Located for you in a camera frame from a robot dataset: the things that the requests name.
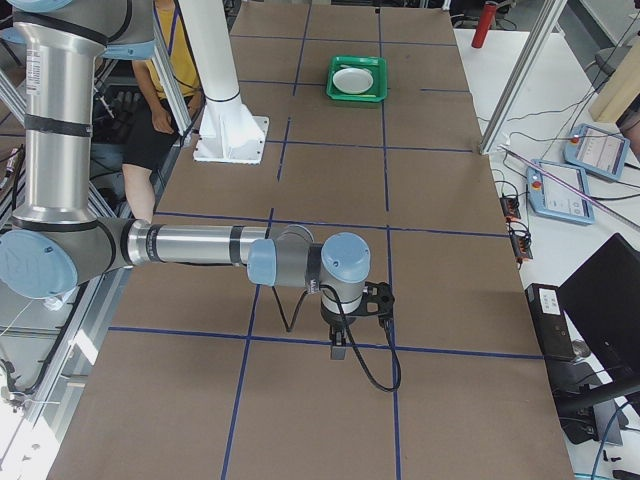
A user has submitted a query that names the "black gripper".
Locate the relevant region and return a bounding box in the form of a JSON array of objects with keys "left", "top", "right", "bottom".
[{"left": 321, "top": 300, "right": 365, "bottom": 360}]

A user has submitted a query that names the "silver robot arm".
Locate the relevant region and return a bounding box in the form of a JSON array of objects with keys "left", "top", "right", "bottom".
[{"left": 1, "top": 1, "right": 374, "bottom": 359}]

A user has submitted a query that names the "black box with label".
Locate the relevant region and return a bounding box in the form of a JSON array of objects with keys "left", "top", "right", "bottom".
[{"left": 525, "top": 283, "right": 575, "bottom": 362}]

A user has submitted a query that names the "orange black circuit board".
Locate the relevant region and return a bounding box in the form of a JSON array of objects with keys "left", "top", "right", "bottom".
[{"left": 499, "top": 196, "right": 521, "bottom": 221}]

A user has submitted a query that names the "near blue teach pendant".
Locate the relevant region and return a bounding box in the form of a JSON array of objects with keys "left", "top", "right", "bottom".
[{"left": 526, "top": 159, "right": 595, "bottom": 225}]

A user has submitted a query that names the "blue teach pendant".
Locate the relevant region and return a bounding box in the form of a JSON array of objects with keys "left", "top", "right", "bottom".
[
  {"left": 563, "top": 124, "right": 630, "bottom": 182},
  {"left": 526, "top": 159, "right": 595, "bottom": 225}
]

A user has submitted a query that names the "white round plate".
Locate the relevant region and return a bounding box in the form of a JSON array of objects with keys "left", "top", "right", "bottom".
[{"left": 332, "top": 67, "right": 374, "bottom": 95}]

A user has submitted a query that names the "green plastic tray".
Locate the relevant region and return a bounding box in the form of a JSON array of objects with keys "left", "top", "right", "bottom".
[{"left": 326, "top": 55, "right": 387, "bottom": 103}]

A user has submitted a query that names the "black laptop screen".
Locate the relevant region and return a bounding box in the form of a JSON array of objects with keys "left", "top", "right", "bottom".
[{"left": 559, "top": 233, "right": 639, "bottom": 378}]

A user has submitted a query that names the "person in yellow shirt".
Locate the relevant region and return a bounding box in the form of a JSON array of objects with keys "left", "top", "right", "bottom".
[{"left": 122, "top": 1, "right": 202, "bottom": 222}]

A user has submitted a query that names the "long metal ruler rod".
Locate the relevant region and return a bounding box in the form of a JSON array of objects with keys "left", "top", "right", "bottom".
[{"left": 499, "top": 144, "right": 639, "bottom": 232}]

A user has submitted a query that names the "far blue teach pendant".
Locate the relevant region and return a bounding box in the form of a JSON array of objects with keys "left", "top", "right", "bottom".
[{"left": 563, "top": 124, "right": 630, "bottom": 182}]

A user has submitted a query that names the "red cylinder bottle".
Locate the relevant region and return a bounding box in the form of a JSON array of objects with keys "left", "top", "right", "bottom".
[{"left": 471, "top": 1, "right": 498, "bottom": 49}]

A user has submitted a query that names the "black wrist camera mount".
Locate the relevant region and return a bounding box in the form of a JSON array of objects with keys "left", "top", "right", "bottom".
[{"left": 360, "top": 282, "right": 395, "bottom": 320}]

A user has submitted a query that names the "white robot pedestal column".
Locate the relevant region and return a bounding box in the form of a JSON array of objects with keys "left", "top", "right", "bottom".
[{"left": 179, "top": 0, "right": 269, "bottom": 165}]

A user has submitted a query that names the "aluminium frame post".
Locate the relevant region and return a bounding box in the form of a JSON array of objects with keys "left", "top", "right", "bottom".
[{"left": 479, "top": 0, "right": 567, "bottom": 155}]

